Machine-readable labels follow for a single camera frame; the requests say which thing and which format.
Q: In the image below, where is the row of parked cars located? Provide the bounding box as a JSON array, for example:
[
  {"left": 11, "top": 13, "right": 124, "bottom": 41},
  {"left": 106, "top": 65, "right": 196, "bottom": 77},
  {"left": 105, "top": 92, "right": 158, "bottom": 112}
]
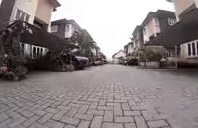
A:
[{"left": 88, "top": 58, "right": 109, "bottom": 67}]

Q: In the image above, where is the dark parked car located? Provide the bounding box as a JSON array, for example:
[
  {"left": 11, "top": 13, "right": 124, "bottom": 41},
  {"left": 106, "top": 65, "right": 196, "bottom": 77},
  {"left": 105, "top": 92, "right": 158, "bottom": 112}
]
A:
[
  {"left": 71, "top": 54, "right": 90, "bottom": 71},
  {"left": 124, "top": 58, "right": 140, "bottom": 67}
]

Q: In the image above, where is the white gabled house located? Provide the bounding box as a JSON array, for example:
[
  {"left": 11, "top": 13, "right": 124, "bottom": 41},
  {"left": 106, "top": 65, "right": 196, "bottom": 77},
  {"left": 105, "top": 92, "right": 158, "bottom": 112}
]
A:
[{"left": 111, "top": 49, "right": 127, "bottom": 65}]

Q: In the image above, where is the green tree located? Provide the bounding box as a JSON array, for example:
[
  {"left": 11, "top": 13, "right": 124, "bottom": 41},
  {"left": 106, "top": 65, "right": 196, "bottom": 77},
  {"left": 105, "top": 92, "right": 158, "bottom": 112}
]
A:
[{"left": 69, "top": 29, "right": 99, "bottom": 58}]

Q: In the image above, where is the grey brick paved road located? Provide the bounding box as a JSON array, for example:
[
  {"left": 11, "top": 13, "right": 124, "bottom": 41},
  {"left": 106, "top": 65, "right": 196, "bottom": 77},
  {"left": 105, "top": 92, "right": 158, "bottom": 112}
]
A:
[{"left": 0, "top": 63, "right": 198, "bottom": 128}]

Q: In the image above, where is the dark green bush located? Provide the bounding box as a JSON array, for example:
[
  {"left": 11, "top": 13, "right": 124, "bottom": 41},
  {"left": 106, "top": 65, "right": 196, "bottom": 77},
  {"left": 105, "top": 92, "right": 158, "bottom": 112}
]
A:
[{"left": 49, "top": 46, "right": 76, "bottom": 72}]

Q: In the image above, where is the grey house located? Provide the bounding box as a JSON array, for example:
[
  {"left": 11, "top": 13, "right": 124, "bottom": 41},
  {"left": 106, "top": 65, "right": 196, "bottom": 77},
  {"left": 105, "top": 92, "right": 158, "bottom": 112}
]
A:
[{"left": 123, "top": 25, "right": 145, "bottom": 59}]

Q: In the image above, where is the brown and cream house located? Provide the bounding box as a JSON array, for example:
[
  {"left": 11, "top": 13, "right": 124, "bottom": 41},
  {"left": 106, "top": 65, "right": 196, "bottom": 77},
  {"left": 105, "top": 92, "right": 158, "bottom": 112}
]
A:
[{"left": 50, "top": 18, "right": 102, "bottom": 58}]

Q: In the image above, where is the cream house with dark roof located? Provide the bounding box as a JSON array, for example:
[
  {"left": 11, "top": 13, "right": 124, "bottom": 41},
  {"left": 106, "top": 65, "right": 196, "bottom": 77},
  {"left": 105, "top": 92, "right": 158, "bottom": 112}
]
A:
[{"left": 140, "top": 9, "right": 178, "bottom": 58}]

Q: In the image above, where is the cream house with dark canopy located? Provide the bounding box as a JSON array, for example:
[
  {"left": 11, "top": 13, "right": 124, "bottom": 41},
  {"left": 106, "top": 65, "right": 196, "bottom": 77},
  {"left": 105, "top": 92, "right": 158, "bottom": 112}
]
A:
[{"left": 0, "top": 0, "right": 62, "bottom": 64}]

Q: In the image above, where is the bush with red flowers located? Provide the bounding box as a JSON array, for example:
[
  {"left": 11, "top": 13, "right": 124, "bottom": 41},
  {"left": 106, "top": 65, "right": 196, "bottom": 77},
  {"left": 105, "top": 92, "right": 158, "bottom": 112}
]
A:
[{"left": 0, "top": 28, "right": 31, "bottom": 82}]

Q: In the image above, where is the cream house with white windows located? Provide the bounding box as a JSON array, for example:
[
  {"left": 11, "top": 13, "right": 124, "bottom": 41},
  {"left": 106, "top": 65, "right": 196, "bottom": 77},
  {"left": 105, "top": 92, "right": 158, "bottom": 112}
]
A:
[{"left": 160, "top": 0, "right": 198, "bottom": 69}]

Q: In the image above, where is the green hedge over low wall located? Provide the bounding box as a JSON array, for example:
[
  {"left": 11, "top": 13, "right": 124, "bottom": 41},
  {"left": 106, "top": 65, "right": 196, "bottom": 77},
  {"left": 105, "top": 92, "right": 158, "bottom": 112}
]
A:
[{"left": 137, "top": 45, "right": 179, "bottom": 70}]

